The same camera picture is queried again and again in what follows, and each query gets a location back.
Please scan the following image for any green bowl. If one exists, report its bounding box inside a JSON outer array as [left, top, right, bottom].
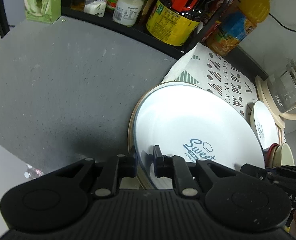
[[282, 142, 295, 166], [271, 145, 282, 167]]

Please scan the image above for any white plate sweet print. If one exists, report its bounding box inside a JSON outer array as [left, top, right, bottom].
[[134, 86, 264, 189]]

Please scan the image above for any white plate bakery print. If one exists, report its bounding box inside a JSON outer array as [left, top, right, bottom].
[[250, 100, 279, 150]]

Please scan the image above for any red black bowl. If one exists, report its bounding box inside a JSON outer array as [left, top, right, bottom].
[[264, 143, 279, 167]]

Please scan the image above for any white plate gold rim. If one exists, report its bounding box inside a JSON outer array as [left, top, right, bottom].
[[127, 81, 204, 190]]

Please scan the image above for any glass electric kettle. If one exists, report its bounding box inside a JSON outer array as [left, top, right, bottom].
[[263, 59, 296, 121]]

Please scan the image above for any patterned table cloth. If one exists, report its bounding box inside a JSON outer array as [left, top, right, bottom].
[[162, 44, 267, 124]]

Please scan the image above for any black metal shelf rack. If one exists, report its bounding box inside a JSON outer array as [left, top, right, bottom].
[[60, 0, 241, 61]]

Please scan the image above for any soy sauce bottle yellow label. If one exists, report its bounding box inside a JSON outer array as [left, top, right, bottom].
[[146, 0, 210, 47]]

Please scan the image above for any white jar blue label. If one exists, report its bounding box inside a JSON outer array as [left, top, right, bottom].
[[113, 0, 146, 27]]

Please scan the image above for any orange juice bottle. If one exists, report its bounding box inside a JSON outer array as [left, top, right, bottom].
[[206, 0, 271, 56]]

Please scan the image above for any green cardboard box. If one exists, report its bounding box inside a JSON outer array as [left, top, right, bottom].
[[24, 0, 61, 24]]

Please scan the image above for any left black power cable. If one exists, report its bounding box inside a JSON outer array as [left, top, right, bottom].
[[268, 12, 296, 34]]

